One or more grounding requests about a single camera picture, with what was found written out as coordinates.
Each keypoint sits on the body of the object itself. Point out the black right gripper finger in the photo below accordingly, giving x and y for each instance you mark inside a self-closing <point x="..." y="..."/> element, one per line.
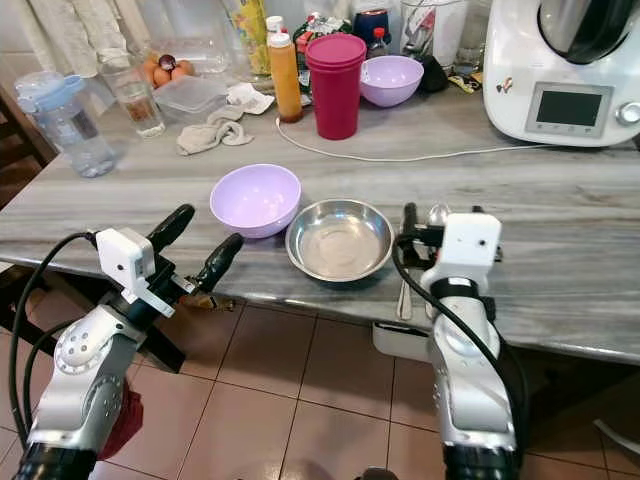
<point x="411" y="220"/>
<point x="478" y="210"/>

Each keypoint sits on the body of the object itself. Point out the dark wooden chair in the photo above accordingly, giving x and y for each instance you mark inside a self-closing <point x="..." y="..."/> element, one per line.
<point x="15" y="165"/>

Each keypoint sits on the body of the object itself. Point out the orange sauce bottle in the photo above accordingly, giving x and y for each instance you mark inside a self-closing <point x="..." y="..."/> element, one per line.
<point x="285" y="85"/>

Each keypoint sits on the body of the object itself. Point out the hanging beige dish towels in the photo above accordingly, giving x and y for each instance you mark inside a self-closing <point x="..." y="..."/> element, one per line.
<point x="75" y="28"/>

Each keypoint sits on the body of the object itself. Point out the tall clear glass jar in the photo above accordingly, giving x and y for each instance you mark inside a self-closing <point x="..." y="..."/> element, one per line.
<point x="470" y="35"/>

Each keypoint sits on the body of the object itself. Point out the magenta lidded plastic tumbler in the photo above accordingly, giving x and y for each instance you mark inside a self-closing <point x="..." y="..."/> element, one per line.
<point x="336" y="90"/>

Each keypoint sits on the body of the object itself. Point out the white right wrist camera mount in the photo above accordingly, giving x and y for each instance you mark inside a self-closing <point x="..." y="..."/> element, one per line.
<point x="470" y="245"/>

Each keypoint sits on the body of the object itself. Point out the clear lidded food container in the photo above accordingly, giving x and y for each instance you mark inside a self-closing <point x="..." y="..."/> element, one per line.
<point x="190" y="98"/>

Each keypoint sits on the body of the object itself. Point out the dark blue cup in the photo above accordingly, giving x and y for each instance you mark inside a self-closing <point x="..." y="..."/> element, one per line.
<point x="370" y="22"/>

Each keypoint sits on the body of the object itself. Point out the white plastic bottle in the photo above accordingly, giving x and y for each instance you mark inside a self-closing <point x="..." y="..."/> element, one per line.
<point x="274" y="25"/>

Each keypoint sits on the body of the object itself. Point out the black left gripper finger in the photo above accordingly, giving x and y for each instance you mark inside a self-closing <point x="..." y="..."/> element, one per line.
<point x="222" y="262"/>
<point x="175" y="227"/>

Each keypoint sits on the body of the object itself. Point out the clear pitcher with blue lid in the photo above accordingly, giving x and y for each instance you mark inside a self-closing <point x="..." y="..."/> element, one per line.
<point x="70" y="130"/>

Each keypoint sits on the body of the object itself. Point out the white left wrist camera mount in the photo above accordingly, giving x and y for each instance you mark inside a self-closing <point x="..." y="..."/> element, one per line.
<point x="125" y="255"/>

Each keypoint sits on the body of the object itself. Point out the yellow wrapper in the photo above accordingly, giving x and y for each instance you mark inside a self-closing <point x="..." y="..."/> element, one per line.
<point x="466" y="82"/>

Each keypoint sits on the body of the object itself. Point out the white kitchen food processor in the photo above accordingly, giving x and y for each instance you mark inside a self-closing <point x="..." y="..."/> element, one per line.
<point x="520" y="50"/>

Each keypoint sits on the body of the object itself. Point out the small black object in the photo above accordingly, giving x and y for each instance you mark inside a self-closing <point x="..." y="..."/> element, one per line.
<point x="435" y="75"/>

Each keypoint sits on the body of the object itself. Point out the small lilac plastic bowl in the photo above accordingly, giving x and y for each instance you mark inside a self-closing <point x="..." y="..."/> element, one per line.
<point x="391" y="80"/>

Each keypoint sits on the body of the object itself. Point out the white plastic box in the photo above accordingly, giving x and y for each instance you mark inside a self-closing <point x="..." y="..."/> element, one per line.
<point x="395" y="342"/>

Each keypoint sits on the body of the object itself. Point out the clear drinking glass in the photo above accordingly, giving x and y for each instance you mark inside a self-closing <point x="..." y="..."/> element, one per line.
<point x="140" y="105"/>

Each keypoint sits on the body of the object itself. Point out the large lilac plastic bowl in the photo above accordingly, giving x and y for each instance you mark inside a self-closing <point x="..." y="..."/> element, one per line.
<point x="255" y="198"/>

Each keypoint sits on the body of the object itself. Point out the stainless steel bowl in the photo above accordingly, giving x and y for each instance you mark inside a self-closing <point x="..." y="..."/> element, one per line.
<point x="340" y="240"/>

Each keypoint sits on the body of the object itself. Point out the white crumpled cloth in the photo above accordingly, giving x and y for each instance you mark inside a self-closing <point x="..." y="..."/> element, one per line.
<point x="250" y="97"/>

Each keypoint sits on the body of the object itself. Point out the yellow food package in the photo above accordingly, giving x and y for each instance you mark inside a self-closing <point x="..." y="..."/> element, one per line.
<point x="248" y="35"/>

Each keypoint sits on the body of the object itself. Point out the brown egg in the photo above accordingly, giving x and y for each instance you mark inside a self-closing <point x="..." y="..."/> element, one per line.
<point x="184" y="70"/>
<point x="161" y="77"/>

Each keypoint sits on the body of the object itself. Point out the silver fork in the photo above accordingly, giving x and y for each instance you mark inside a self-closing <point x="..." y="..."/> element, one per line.
<point x="404" y="305"/>

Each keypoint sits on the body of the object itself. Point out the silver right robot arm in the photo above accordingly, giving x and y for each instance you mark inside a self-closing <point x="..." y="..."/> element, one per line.
<point x="465" y="390"/>

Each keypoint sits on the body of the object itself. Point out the beige crumpled cloth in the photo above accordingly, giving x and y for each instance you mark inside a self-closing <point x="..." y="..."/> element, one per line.
<point x="210" y="133"/>

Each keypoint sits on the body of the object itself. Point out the red cloth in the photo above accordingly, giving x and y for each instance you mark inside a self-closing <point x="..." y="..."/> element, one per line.
<point x="125" y="425"/>

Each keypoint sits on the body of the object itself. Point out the silver spoon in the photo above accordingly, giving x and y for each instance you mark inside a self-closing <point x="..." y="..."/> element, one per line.
<point x="438" y="214"/>

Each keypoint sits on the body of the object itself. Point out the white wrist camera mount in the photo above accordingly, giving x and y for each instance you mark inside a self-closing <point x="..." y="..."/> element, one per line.
<point x="470" y="245"/>
<point x="125" y="255"/>

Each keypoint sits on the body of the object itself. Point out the green and red snack bag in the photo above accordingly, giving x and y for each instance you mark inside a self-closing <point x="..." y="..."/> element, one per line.
<point x="322" y="24"/>

